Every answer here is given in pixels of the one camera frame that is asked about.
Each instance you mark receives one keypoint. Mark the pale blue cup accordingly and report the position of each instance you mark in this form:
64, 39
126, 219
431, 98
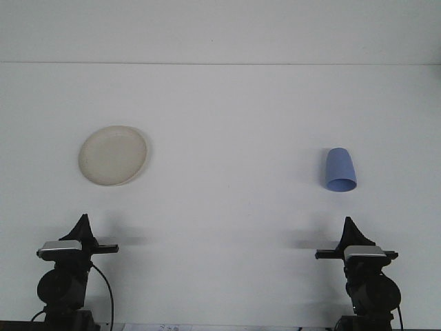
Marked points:
339, 169

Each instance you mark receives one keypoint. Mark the pale round plate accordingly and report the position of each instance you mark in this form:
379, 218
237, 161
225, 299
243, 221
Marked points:
113, 155

